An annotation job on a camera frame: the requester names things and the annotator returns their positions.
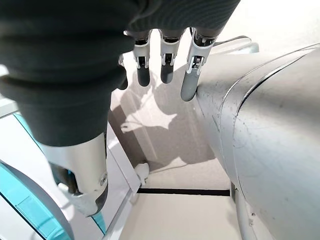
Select white medical drawer cart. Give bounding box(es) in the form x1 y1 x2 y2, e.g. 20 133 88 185
0 97 142 240

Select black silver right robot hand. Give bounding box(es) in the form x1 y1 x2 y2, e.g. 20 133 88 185
0 0 241 217

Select small white wall hook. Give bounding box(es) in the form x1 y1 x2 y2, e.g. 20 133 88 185
134 162 151 186

